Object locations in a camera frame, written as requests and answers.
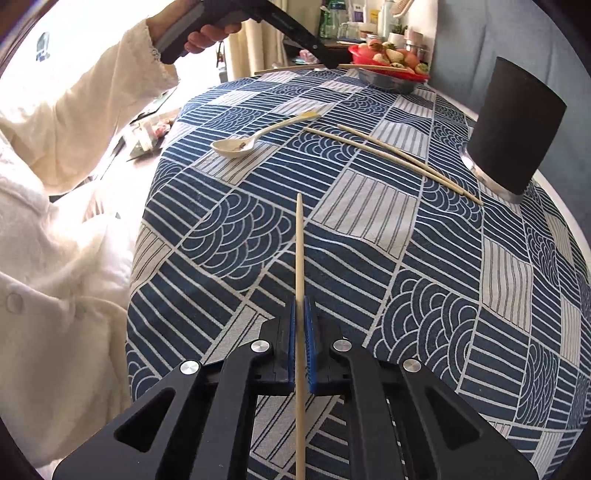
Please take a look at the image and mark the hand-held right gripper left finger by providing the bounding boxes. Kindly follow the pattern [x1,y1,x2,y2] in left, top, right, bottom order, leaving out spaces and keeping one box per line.
[52,302,297,480]

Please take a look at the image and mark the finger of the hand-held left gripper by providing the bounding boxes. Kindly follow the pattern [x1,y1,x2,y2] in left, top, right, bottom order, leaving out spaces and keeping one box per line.
[295,28,340,69]

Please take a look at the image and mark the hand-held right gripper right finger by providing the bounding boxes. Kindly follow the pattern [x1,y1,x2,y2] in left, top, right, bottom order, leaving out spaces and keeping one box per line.
[305,298,539,480]

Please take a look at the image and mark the wooden chopsticks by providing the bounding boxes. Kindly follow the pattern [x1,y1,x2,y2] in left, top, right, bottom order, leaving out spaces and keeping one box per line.
[337,124,458,189]

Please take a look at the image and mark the yellow-handled cream spoon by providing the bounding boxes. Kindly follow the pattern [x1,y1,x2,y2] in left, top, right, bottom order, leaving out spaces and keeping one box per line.
[210,111,319,160]

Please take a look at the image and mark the wooden chopstick pair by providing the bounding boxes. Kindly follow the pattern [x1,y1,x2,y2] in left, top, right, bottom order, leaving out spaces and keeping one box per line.
[302,127,484,206]

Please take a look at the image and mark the black utensil holder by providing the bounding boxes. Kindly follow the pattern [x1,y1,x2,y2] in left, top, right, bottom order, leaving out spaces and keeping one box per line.
[462,56,568,204]

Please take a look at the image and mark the person's left forearm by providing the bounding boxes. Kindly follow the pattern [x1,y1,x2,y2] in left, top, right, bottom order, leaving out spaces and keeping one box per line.
[0,21,181,195]

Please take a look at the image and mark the dark side cabinet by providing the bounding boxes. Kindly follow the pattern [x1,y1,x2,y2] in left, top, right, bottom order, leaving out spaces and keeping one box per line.
[281,39,352,70]

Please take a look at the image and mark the green bottle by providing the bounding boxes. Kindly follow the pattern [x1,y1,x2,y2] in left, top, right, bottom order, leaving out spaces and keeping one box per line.
[320,0,345,40]

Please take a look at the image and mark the red fruit basket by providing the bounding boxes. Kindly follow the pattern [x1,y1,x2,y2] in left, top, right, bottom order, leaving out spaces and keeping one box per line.
[347,42,431,84]

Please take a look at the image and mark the cream curtain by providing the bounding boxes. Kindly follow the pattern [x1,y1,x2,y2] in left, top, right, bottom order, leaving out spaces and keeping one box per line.
[226,18,296,79]

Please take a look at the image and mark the pile of white strawberries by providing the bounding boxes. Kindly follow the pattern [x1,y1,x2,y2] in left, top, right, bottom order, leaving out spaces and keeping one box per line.
[359,39,430,75]

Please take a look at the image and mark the metal bowl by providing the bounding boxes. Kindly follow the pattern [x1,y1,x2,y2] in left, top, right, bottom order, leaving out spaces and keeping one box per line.
[358,69,430,94]

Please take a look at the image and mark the pink-lidded jar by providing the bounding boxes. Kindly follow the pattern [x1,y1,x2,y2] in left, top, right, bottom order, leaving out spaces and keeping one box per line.
[406,30,428,63]

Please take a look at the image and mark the blue patterned tablecloth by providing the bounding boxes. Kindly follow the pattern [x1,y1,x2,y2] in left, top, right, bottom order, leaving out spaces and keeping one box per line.
[126,65,591,480]

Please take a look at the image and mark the grey-blue cloth backdrop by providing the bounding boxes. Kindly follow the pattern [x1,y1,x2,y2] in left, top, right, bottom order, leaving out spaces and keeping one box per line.
[431,0,591,134]

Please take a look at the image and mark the person's white coat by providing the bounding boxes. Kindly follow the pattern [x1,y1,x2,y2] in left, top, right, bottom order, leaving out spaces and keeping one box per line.
[0,138,139,467]

